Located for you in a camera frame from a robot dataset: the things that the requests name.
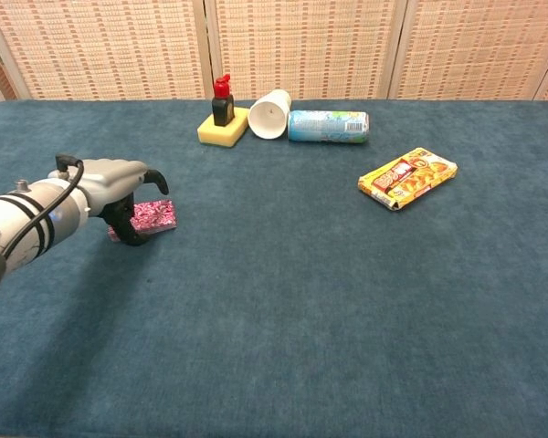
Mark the yellow snack box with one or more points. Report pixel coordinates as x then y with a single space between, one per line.
406 180

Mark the white paper cup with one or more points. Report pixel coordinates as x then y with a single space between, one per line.
267 121

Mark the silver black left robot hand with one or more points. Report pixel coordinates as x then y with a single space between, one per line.
109 178

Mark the yellow sponge block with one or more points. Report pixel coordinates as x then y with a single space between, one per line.
219 135

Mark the light blue drink can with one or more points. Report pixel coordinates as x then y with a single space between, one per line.
324 128

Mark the black bottle red cap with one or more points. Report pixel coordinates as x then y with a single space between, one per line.
222 111

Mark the teal felt table cloth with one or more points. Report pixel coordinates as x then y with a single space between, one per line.
274 296

